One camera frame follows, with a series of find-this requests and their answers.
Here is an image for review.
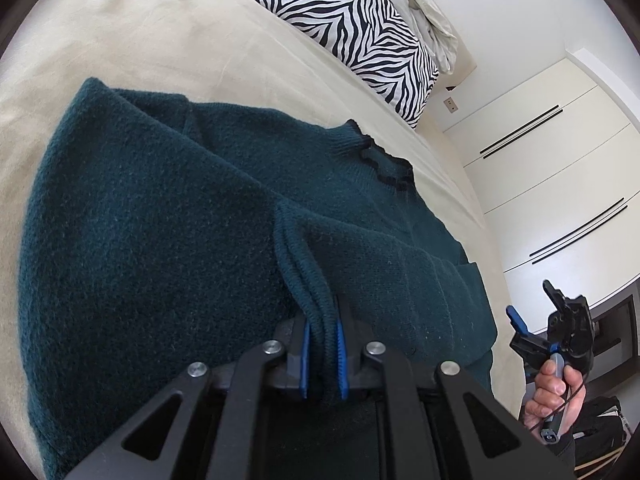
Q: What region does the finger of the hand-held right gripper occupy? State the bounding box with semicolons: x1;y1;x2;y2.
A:
542;280;570;312
506;305;552;362

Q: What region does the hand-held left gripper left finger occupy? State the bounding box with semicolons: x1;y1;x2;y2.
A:
62;310;317;480

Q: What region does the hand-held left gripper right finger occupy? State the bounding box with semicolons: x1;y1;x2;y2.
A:
332;295;576;480

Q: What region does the dark green sweater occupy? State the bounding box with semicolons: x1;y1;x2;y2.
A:
17;77;498;480

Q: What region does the person's right hand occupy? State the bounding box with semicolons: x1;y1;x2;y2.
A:
522;360;588;433

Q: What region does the dark low cabinet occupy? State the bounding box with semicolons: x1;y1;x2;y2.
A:
590;294;640;361

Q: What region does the black bag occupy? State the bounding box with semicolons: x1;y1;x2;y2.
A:
570;395;632;480

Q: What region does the white wardrobe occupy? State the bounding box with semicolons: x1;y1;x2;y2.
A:
445;50;640;336

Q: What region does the zebra striped pillow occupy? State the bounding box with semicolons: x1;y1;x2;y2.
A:
246;0;441;131

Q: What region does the beige bed cover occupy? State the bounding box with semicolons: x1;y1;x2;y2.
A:
0;0;516;480

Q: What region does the thin black cable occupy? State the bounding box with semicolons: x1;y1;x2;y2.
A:
537;365;589;434

